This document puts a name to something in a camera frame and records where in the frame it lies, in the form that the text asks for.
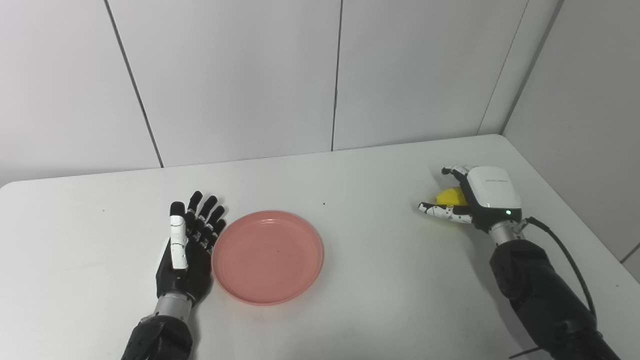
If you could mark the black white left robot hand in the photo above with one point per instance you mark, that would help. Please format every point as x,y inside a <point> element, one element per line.
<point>182,265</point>

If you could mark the pink round plate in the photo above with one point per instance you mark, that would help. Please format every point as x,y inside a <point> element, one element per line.
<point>267,257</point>

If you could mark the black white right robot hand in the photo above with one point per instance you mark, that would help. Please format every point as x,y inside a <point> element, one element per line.
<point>492,192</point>

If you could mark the yellow lemon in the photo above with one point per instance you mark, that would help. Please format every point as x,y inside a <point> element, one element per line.
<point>452,196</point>

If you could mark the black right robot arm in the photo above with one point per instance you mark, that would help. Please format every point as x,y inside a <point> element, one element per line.
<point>540,290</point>

